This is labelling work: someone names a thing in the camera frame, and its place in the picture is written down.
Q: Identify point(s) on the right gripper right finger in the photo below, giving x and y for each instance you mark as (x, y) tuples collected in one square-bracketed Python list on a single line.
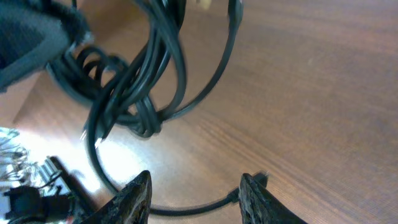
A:
[(259, 206)]

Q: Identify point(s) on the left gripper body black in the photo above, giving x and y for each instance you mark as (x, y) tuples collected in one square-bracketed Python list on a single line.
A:
[(33, 33)]

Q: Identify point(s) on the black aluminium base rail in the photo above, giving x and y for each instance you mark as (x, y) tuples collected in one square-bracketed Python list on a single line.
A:
[(60, 198)]

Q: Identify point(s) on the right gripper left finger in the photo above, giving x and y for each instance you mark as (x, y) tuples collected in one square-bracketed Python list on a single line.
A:
[(130, 206)]

